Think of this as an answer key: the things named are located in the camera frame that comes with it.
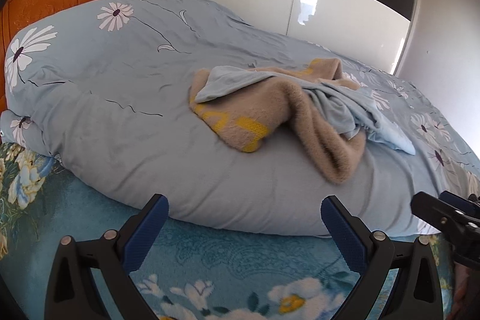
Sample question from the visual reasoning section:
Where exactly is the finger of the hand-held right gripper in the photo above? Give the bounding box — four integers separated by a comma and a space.
410, 193, 467, 235
439, 191, 480, 220

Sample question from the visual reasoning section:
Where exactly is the grey-blue garment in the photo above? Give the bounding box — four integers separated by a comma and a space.
195, 65, 376, 141

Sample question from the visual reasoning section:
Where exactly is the tan sweater with yellow print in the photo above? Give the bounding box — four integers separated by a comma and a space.
189, 58, 370, 186

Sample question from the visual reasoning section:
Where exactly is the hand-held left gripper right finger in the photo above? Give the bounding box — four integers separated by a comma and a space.
320, 195, 445, 320

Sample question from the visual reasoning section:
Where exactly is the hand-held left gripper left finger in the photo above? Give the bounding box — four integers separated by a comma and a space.
44, 193, 170, 320

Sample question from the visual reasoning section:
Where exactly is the light blue printed t-shirt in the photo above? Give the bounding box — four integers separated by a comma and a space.
360, 88, 417, 156

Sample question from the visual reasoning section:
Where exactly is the teal floral fleece blanket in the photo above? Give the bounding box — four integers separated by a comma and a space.
0, 142, 456, 320

